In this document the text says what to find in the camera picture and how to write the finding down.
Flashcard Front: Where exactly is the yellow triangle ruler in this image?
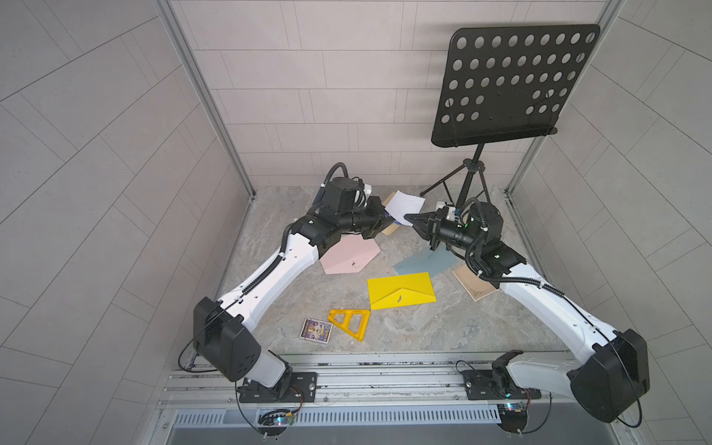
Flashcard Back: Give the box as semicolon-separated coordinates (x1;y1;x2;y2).
328;310;371;342

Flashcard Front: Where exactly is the right circuit board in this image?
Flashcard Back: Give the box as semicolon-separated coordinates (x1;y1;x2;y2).
497;400;528;435

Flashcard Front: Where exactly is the left circuit board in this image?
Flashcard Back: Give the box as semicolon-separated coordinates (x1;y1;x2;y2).
258;409;299;428

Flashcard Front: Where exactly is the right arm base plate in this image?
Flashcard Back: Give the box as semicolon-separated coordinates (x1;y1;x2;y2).
458;368;541;402

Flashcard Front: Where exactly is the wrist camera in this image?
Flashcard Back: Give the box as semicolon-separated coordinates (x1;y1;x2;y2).
435;201;459;222
321;177;367;214

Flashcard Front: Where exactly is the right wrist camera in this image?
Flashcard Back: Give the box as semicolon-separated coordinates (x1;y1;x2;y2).
435;201;459;222

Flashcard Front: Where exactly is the black perforated music stand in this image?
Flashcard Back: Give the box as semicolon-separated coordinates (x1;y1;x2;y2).
431;24;601;209

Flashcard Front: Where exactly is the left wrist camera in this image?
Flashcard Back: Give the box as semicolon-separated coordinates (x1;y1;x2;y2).
321;177;367;214

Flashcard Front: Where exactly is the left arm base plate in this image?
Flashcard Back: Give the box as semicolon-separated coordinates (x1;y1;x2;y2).
237;372;318;403

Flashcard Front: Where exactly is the yellow envelope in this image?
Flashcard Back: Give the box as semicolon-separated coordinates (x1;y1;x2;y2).
367;273;437;311

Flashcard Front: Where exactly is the kraft tan envelope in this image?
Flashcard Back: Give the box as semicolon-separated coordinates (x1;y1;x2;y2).
382;192;400;235

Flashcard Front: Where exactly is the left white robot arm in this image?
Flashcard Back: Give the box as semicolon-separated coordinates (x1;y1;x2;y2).
187;196;394;399

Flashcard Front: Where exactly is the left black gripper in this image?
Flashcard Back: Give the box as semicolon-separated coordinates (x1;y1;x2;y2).
333;197;399;239

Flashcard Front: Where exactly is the pink envelope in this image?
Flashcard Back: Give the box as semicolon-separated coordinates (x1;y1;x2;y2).
320;235;380;274

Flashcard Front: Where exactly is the colourful picture card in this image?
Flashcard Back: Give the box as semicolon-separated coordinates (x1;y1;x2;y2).
300;318;333;344

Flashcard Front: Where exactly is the light teal envelope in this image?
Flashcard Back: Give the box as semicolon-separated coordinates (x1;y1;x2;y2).
393;244;459;277

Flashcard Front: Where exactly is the white blue floral letter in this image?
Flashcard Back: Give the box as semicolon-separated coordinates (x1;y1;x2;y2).
385;191;426;226

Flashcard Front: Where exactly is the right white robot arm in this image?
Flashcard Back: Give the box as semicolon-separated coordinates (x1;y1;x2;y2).
404;201;650;423

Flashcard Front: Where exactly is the circuit board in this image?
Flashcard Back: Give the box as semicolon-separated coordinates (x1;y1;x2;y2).
258;409;299;428
497;400;528;435

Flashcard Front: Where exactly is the aluminium rail frame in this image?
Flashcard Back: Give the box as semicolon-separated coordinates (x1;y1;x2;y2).
156;350;580;410

